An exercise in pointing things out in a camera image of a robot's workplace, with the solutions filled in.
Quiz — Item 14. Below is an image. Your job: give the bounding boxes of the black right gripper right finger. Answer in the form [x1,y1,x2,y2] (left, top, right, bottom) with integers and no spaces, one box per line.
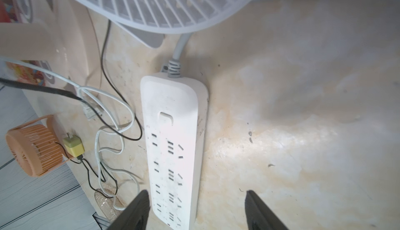
[245,190,288,230]

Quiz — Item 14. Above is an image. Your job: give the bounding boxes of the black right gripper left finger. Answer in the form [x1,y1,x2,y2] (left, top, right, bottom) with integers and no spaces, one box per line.
[107,190,151,230]

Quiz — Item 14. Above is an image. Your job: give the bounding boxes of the yellow plug adapter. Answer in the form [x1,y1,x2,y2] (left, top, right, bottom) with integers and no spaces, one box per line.
[62,134,85,158]

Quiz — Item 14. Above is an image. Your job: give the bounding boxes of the white power strip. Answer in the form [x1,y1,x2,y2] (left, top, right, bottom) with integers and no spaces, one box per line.
[140,73,209,230]

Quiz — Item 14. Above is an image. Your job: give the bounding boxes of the small orange fan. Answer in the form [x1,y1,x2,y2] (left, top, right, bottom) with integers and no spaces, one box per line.
[5,115,72,178]

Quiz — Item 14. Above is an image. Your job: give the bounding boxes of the red candy bag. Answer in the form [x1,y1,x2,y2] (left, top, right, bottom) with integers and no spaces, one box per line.
[1,0,46,86]

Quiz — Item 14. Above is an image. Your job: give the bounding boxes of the white fan cable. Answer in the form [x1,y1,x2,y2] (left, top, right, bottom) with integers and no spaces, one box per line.
[0,56,141,212]

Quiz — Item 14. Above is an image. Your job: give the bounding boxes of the black cable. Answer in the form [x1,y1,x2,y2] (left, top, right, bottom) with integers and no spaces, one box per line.
[0,19,143,199]

